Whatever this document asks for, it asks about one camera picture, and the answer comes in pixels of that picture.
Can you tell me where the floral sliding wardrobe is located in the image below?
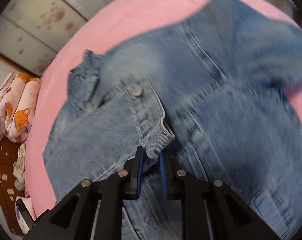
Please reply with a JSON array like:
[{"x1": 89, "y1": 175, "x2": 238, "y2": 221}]
[{"x1": 0, "y1": 0, "x2": 113, "y2": 75}]

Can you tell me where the brown wooden headboard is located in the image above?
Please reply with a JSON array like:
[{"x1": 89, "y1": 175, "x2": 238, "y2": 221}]
[{"x1": 0, "y1": 137, "x2": 24, "y2": 236}]

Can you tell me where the bear print folded quilt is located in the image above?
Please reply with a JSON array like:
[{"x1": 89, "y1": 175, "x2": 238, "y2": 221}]
[{"x1": 0, "y1": 72, "x2": 41, "y2": 143}]

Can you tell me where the blue denim jacket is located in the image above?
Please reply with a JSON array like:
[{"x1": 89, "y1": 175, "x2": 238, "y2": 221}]
[{"x1": 43, "y1": 0, "x2": 302, "y2": 239}]

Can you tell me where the grey crumpled cloth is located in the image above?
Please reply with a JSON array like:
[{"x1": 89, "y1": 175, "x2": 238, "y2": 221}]
[{"x1": 12, "y1": 144, "x2": 26, "y2": 191}]

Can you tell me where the pink bed blanket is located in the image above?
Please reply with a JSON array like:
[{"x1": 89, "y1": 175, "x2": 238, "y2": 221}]
[{"x1": 27, "y1": 0, "x2": 302, "y2": 216}]

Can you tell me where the white printed pillow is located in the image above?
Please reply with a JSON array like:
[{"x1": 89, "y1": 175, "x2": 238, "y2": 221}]
[{"x1": 15, "y1": 197, "x2": 36, "y2": 235}]

